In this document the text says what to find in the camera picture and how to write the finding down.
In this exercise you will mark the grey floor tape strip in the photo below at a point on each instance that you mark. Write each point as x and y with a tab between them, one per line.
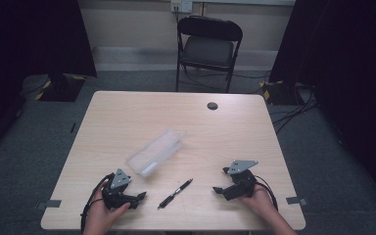
49	204
296	200

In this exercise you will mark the black stand base yellow tape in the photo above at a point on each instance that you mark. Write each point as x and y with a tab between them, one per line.
275	93
62	88

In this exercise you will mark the black pen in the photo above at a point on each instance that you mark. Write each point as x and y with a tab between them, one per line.
175	194

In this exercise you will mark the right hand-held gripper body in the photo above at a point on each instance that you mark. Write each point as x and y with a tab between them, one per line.
241	182

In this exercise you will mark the black folding chair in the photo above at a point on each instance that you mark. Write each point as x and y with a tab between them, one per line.
209	49

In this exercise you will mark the clear plastic pencil case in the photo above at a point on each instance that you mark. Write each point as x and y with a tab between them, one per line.
155	152

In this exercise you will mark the white wall socket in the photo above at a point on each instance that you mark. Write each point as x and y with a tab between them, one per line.
181	6

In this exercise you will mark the person's right hand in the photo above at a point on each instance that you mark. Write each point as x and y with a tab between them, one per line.
259	202

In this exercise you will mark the black curtain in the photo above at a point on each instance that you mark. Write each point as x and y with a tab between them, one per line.
346	65

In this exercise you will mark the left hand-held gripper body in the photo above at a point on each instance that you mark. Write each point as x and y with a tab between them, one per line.
117	193

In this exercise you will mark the person's left hand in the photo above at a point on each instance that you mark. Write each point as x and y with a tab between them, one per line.
101	213

